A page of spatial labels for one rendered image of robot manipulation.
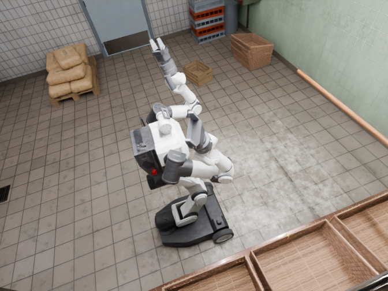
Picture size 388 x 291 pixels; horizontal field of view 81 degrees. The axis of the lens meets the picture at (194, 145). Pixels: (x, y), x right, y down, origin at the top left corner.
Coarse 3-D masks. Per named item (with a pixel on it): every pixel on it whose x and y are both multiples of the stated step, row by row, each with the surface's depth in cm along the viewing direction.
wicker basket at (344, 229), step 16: (352, 208) 152; (368, 208) 165; (384, 208) 163; (336, 224) 151; (352, 224) 159; (368, 224) 158; (384, 224) 157; (352, 240) 141; (368, 240) 152; (384, 240) 151; (368, 256) 132; (384, 256) 145
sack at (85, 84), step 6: (90, 66) 413; (90, 72) 401; (84, 78) 386; (90, 78) 390; (72, 84) 378; (78, 84) 377; (84, 84) 378; (90, 84) 382; (72, 90) 379; (78, 90) 381; (84, 90) 385
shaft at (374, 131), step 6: (300, 72) 178; (306, 78) 173; (312, 84) 168; (318, 84) 165; (324, 90) 160; (330, 96) 156; (336, 102) 152; (342, 108) 149; (348, 108) 147; (354, 114) 143; (360, 120) 139; (366, 126) 136; (372, 132) 134; (378, 132) 132; (378, 138) 131; (384, 138) 129
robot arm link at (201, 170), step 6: (198, 162) 120; (198, 168) 118; (204, 168) 119; (210, 168) 121; (216, 168) 122; (192, 174) 118; (198, 174) 119; (204, 174) 120; (210, 174) 120; (216, 174) 121; (210, 180) 124; (216, 180) 122; (222, 180) 120; (228, 180) 120
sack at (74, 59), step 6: (60, 48) 402; (72, 48) 397; (54, 54) 394; (60, 54) 386; (72, 54) 380; (78, 54) 382; (60, 60) 372; (66, 60) 371; (72, 60) 373; (78, 60) 377; (66, 66) 373; (72, 66) 379
